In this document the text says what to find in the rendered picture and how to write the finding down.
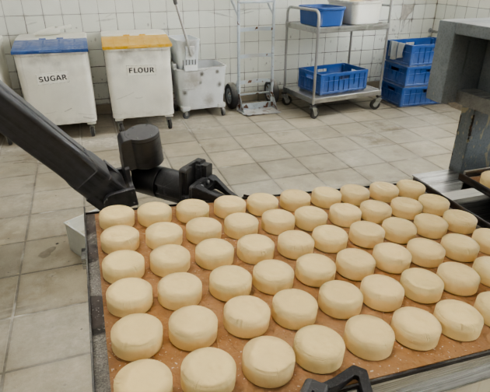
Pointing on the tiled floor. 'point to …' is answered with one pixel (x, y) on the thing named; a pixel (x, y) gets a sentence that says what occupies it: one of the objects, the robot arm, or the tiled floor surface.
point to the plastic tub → (76, 234)
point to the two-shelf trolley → (316, 62)
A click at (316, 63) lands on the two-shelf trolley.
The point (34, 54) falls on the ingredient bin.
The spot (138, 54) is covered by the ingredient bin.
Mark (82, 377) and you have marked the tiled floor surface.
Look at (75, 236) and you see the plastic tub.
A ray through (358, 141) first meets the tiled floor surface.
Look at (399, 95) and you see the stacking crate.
